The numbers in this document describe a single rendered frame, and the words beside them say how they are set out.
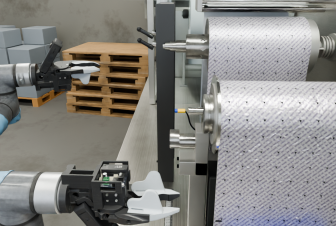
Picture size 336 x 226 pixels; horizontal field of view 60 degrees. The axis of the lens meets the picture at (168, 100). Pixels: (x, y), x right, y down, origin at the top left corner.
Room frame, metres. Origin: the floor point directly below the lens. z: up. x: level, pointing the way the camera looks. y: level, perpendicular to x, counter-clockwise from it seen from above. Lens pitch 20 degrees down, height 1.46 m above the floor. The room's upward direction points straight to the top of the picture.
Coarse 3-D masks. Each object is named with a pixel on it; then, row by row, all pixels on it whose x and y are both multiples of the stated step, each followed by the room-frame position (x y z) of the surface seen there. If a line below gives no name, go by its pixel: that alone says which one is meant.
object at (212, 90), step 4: (212, 84) 0.51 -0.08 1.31; (212, 88) 0.51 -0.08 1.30; (212, 92) 0.51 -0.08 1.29; (216, 100) 0.47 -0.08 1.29; (216, 104) 0.46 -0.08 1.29; (216, 108) 0.46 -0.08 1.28; (216, 112) 0.46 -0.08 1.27; (216, 116) 0.45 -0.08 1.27; (216, 120) 0.45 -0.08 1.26; (216, 124) 0.45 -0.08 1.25; (212, 132) 0.48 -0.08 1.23; (212, 136) 0.47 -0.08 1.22; (212, 140) 0.47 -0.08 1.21
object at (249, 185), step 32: (224, 160) 0.45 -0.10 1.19; (256, 160) 0.44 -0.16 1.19; (288, 160) 0.44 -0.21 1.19; (320, 160) 0.44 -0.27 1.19; (224, 192) 0.44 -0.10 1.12; (256, 192) 0.44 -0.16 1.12; (288, 192) 0.44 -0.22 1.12; (320, 192) 0.44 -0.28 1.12; (224, 224) 0.44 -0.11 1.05; (256, 224) 0.44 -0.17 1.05; (288, 224) 0.44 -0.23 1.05; (320, 224) 0.44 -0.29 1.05
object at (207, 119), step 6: (204, 96) 0.50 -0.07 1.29; (210, 96) 0.50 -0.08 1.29; (204, 102) 0.49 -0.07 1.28; (210, 102) 0.49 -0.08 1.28; (204, 108) 0.48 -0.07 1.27; (210, 108) 0.48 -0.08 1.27; (204, 114) 0.48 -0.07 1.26; (210, 114) 0.47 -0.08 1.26; (204, 120) 0.47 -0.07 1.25; (210, 120) 0.47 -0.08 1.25; (204, 126) 0.47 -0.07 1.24; (210, 126) 0.47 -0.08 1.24; (204, 132) 0.48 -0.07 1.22; (210, 132) 0.48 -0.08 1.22
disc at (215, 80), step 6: (216, 78) 0.50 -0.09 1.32; (216, 84) 0.48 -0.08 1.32; (216, 90) 0.48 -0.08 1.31; (216, 96) 0.47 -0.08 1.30; (216, 126) 0.45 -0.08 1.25; (216, 132) 0.45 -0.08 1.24; (216, 138) 0.44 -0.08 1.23; (210, 144) 0.52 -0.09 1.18; (216, 144) 0.44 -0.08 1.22; (216, 150) 0.45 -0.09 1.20
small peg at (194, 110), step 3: (189, 108) 0.49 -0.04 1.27; (192, 108) 0.49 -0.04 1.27; (195, 108) 0.49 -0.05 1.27; (198, 108) 0.49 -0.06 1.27; (201, 108) 0.49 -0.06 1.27; (189, 111) 0.49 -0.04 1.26; (192, 111) 0.49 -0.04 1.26; (195, 111) 0.49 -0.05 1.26; (198, 111) 0.49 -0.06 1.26; (201, 111) 0.49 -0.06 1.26; (198, 114) 0.49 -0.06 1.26; (201, 114) 0.49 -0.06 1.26
